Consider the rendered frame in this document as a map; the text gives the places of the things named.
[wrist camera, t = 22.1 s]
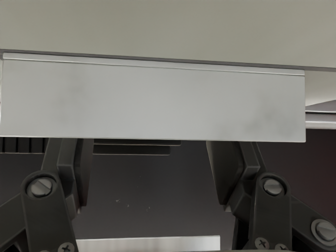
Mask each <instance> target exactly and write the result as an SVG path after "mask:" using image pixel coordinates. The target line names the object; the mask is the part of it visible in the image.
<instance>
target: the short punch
mask: <svg viewBox="0 0 336 252"><path fill-rule="evenodd" d="M75 240H76V243H77V247H78V251H79V252H189V251H220V235H199V236H163V237H126V238H90V239H75Z"/></svg>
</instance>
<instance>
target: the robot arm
mask: <svg viewBox="0 0 336 252"><path fill-rule="evenodd" d="M206 147H207V152H208V156H209V161H210V165H211V170H212V175H213V179H214V184H215V188H216V193H217V198H218V202H219V204H220V205H223V209H224V212H232V215H234V216H235V224H234V232H233V240H232V248H231V250H208V251H173V252H336V225H335V224H334V223H332V222H331V221H330V220H328V219H327V218H326V217H324V216H323V215H321V214H320V213H318V212H317V211H315V210H314V209H312V208H311V207H309V206H308V205H306V204H305V203H303V202H302V201H300V200H299V199H297V198H296V197H294V196H293V195H291V187H290V185H289V183H288V181H287V180H286V179H285V178H284V177H283V176H281V175H280V174H278V173H275V172H272V171H267V168H266V165H265V162H264V160H263V157H262V154H261V152H260V149H259V146H258V144H257V142H256V141H217V140H206ZM93 148H94V138H56V137H49V139H48V143H47V147H46V151H45V154H44V158H43V162H42V166H41V170H38V171H35V172H33V173H31V174H30V175H28V176H27V177H26V178H25V179H24V180H23V181H22V183H21V186H20V193H18V194H17V195H15V196H14V197H12V198H11V199H9V200H8V201H6V202H5V203H3V204H2V205H0V252H79V250H78V246H77V242H76V238H75V234H74V230H73V226H72V222H71V221H72V220H74V219H75V218H76V217H77V215H78V214H80V213H81V209H82V207H86V205H87V198H88V190H89V181H90V173H91V165H92V156H93Z"/></svg>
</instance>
